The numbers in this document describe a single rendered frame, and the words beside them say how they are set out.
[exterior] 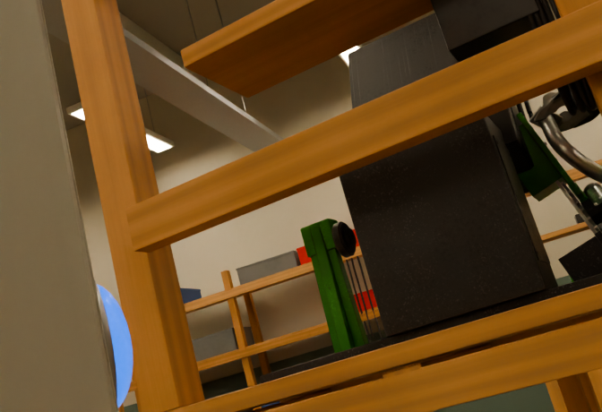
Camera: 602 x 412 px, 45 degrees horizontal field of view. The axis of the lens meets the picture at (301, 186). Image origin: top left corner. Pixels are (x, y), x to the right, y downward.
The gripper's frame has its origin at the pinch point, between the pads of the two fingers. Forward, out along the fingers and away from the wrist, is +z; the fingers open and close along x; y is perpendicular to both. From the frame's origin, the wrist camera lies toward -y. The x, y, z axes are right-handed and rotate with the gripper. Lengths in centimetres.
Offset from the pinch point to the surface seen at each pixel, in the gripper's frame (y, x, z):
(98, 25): 22, 73, 62
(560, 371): -53, -6, 20
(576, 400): -3, -67, 34
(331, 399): -44, 5, 55
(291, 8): -3, 52, 23
